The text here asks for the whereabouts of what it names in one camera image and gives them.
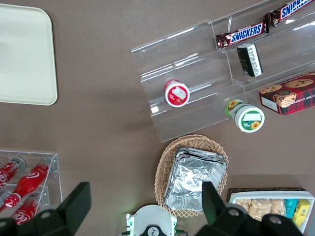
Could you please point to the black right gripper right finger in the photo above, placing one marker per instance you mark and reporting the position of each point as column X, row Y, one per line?
column 214, row 209

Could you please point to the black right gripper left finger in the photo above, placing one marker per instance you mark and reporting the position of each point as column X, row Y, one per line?
column 73, row 206

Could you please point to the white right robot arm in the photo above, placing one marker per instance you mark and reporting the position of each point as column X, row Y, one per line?
column 152, row 221

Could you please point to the white rectangular snack tray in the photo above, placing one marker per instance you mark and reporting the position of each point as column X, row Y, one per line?
column 246, row 194

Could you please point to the light oval wicker basket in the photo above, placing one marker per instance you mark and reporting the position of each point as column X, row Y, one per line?
column 165, row 167

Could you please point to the beige plastic tray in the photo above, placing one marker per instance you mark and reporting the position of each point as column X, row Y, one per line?
column 24, row 56

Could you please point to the clear crispy snack pack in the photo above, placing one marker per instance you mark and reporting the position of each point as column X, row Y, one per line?
column 278, row 206
column 261, row 209
column 243, row 207

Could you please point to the stacked aluminium foil trays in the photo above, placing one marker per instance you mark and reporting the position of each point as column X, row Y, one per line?
column 192, row 177

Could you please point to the clear acrylic bottle rack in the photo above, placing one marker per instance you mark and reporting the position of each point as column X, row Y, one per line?
column 55, row 172

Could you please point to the red cola bottle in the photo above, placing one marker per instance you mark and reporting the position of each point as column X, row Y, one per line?
column 7, row 172
column 32, row 178
column 25, row 211

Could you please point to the teal snack packet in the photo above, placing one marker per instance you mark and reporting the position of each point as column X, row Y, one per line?
column 291, row 207

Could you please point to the yellow snack packet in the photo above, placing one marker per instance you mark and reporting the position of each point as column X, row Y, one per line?
column 302, row 212

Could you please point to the green sunflower yogurt cup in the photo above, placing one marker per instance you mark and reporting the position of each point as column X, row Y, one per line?
column 248, row 118

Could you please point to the red strawberry yogurt cup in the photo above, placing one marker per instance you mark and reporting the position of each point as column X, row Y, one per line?
column 177, row 94

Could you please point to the red plaid cookie box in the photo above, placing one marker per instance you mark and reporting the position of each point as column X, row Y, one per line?
column 290, row 96

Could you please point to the clear acrylic step stand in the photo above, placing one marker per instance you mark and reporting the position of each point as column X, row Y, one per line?
column 187, row 61

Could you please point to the small black white box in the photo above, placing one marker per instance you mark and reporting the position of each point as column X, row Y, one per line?
column 249, row 60

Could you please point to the Snickers chocolate bar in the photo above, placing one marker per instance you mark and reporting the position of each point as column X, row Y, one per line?
column 246, row 34
column 290, row 9

